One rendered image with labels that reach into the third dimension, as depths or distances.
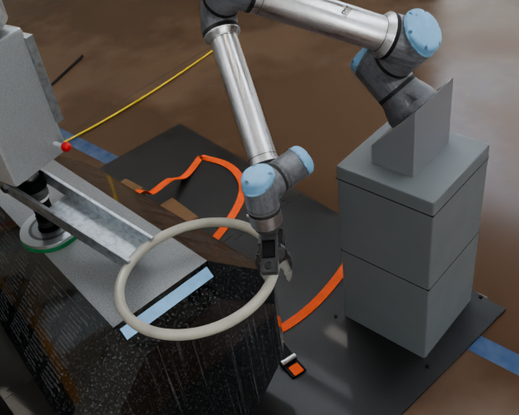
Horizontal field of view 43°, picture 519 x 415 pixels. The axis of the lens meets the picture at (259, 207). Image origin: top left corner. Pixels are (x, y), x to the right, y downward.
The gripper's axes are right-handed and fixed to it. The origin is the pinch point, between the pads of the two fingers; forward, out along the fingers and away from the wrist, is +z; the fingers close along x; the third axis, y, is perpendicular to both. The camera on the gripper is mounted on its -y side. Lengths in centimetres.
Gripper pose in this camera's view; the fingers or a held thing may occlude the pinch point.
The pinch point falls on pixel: (278, 281)
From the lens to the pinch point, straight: 191.7
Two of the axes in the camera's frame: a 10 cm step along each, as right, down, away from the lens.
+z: 1.7, 7.8, 6.0
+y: 0.5, -6.1, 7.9
